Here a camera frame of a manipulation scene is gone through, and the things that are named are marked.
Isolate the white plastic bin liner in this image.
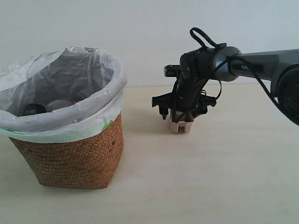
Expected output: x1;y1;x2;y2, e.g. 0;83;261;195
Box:
0;47;128;143

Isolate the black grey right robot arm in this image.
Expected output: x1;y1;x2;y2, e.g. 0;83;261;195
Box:
151;45;299;125

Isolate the beige pulp cardboard tray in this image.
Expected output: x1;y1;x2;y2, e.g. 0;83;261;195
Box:
170;110;193;133

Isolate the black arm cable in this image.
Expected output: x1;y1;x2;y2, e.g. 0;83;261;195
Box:
171;27;299;126

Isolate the woven brown wicker basket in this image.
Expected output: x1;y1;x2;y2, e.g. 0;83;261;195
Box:
10;114;124;189

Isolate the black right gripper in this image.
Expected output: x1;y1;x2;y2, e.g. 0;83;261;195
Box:
151;79;216;123

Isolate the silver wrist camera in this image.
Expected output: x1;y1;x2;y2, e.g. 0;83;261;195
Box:
164;64;181;77

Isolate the clear bottle red label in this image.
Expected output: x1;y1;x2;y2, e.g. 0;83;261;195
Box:
46;99;75;112

